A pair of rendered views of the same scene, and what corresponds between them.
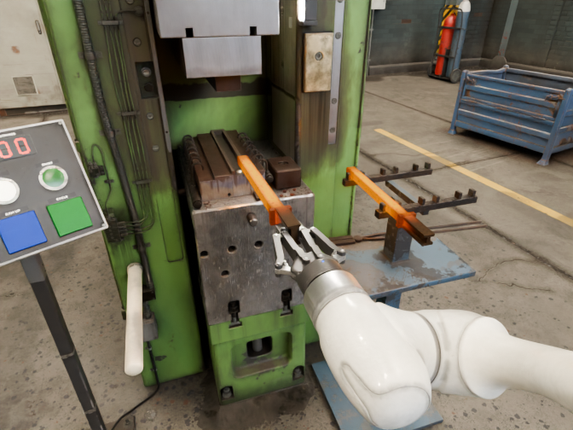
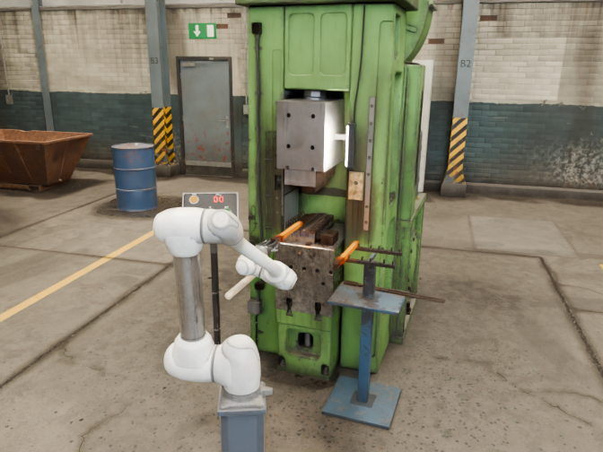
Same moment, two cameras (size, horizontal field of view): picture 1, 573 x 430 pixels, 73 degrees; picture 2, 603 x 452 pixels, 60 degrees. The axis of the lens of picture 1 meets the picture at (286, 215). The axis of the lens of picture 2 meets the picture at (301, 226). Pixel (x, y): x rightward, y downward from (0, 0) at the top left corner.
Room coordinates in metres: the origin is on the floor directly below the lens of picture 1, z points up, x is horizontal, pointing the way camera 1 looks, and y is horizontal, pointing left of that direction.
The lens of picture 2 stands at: (-1.34, -1.71, 1.94)
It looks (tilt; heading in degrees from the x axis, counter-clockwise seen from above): 17 degrees down; 38
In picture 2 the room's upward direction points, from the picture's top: 1 degrees clockwise
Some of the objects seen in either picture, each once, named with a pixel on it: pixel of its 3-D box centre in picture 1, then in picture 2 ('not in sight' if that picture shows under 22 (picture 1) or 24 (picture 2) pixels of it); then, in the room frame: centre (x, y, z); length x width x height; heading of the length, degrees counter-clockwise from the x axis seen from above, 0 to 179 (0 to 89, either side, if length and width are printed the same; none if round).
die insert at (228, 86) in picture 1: (219, 72); (316, 183); (1.31, 0.22, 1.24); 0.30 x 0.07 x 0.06; 18
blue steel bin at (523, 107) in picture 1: (523, 109); not in sight; (4.24, -2.57, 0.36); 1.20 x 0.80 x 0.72; 29
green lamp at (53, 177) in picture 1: (53, 177); not in sight; (0.82, 0.54, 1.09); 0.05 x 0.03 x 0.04; 108
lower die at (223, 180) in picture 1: (221, 159); (310, 226); (1.27, 0.23, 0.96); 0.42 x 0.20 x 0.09; 18
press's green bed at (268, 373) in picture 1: (246, 310); (316, 326); (1.30, 0.18, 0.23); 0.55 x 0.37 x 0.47; 18
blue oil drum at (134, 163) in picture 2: not in sight; (135, 177); (2.98, 4.62, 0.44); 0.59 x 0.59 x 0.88
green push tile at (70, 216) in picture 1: (70, 216); not in sight; (0.79, 0.51, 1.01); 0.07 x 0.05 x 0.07; 133
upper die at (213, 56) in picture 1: (211, 47); (310, 171); (1.27, 0.23, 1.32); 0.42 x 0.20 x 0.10; 18
